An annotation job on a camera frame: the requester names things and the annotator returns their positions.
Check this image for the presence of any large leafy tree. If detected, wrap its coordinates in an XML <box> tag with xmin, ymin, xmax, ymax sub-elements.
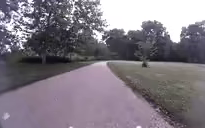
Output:
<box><xmin>21</xmin><ymin>0</ymin><xmax>108</xmax><ymax>65</ymax></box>

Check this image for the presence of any grass field with tree shade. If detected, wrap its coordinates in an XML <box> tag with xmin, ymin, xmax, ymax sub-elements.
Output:
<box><xmin>0</xmin><ymin>60</ymin><xmax>98</xmax><ymax>98</ymax></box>

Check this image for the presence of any row of dark trees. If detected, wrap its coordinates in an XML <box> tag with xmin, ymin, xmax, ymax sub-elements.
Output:
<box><xmin>101</xmin><ymin>19</ymin><xmax>205</xmax><ymax>65</ymax></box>

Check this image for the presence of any grey asphalt path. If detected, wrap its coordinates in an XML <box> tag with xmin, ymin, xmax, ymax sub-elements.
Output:
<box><xmin>0</xmin><ymin>60</ymin><xmax>174</xmax><ymax>128</ymax></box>

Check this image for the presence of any open grass field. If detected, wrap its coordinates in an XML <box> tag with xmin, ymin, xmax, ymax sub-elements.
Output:
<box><xmin>106</xmin><ymin>60</ymin><xmax>205</xmax><ymax>128</ymax></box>

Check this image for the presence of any small young tree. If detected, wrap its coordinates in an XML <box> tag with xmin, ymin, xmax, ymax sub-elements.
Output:
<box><xmin>134</xmin><ymin>39</ymin><xmax>158</xmax><ymax>69</ymax></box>

